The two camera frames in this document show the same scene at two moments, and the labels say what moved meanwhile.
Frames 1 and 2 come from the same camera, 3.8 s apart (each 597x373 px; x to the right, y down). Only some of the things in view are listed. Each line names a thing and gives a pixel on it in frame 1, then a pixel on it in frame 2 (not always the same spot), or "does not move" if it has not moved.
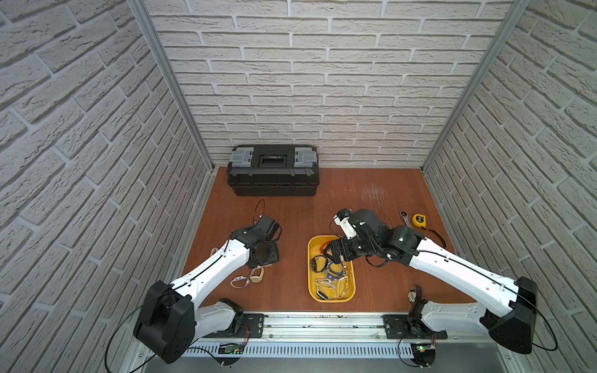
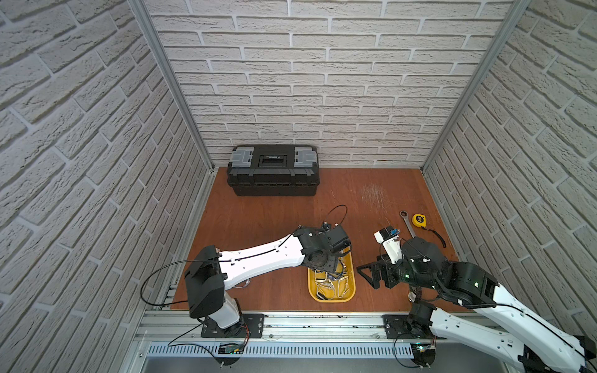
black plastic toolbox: x=274 y=170 does not move
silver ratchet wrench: x=404 y=214 does not move
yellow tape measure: x=419 y=220 does not move
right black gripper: x=342 y=245 → x=383 y=266
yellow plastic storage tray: x=329 y=282 does not move
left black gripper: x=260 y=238 → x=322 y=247
